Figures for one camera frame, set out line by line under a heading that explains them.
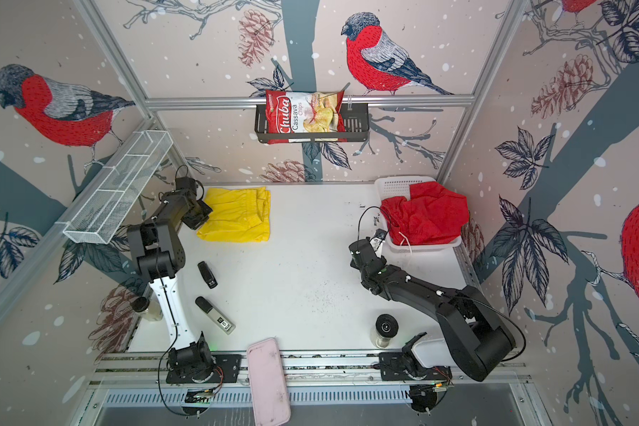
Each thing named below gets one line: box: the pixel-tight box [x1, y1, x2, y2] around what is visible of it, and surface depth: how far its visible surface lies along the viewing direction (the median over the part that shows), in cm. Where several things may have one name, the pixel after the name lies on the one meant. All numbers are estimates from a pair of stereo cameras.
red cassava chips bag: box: [265, 89, 348, 145], surface depth 90 cm
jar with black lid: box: [375, 313, 400, 348], surface depth 73 cm
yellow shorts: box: [197, 186, 271, 244], surface depth 107 cm
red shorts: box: [379, 181, 470, 245], surface depth 97 cm
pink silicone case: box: [246, 337, 292, 426], surface depth 71 cm
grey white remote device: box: [195, 295, 237, 336], surface depth 82 cm
